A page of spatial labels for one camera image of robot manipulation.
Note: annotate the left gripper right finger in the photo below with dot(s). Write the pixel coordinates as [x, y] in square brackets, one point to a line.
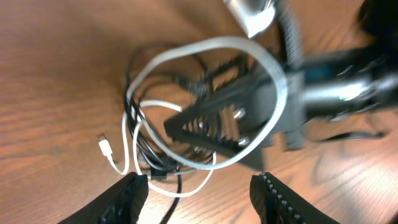
[275, 202]

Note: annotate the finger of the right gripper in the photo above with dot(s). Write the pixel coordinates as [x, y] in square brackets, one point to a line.
[205, 85]
[209, 124]

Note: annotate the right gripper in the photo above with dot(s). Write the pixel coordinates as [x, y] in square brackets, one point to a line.
[336, 85]

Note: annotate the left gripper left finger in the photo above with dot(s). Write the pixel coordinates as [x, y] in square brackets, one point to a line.
[121, 203]

